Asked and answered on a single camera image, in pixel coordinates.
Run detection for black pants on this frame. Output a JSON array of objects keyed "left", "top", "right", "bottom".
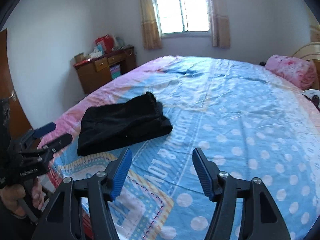
[{"left": 77, "top": 92, "right": 172, "bottom": 156}]

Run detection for left hand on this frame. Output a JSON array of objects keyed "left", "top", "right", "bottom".
[{"left": 1, "top": 177, "right": 44, "bottom": 217}]

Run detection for brown wooden door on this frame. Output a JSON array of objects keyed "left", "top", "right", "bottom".
[{"left": 0, "top": 29, "right": 31, "bottom": 139}]

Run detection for wooden desk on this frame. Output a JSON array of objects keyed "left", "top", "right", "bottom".
[{"left": 73, "top": 46, "right": 137, "bottom": 94}]

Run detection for cardboard box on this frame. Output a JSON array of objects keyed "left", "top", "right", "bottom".
[{"left": 74, "top": 53, "right": 86, "bottom": 63}]

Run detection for blue pink bed sheet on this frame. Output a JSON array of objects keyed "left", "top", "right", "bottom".
[{"left": 42, "top": 56, "right": 319, "bottom": 239}]

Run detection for red gift bag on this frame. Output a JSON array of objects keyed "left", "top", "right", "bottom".
[{"left": 95, "top": 35, "right": 114, "bottom": 53}]

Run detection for patterned pillow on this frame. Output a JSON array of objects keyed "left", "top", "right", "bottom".
[{"left": 302, "top": 89, "right": 320, "bottom": 108}]

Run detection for left beige curtain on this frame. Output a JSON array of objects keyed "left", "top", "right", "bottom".
[{"left": 140, "top": 0, "right": 162, "bottom": 50}]

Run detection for beige curtain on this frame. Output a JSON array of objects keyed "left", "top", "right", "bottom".
[
  {"left": 207, "top": 0, "right": 231, "bottom": 49},
  {"left": 140, "top": 0, "right": 162, "bottom": 50}
]

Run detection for pink folded blanket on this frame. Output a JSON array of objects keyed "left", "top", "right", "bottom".
[{"left": 265, "top": 55, "right": 317, "bottom": 90}]

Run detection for cream wooden headboard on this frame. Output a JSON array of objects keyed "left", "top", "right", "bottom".
[{"left": 293, "top": 42, "right": 320, "bottom": 90}]

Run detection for window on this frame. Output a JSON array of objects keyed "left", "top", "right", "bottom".
[{"left": 153, "top": 0, "right": 210, "bottom": 37}]

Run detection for yellow side curtain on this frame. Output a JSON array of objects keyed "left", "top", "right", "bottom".
[{"left": 309, "top": 12, "right": 320, "bottom": 42}]

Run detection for right beige curtain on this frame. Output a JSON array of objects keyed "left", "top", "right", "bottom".
[{"left": 207, "top": 0, "right": 231, "bottom": 49}]

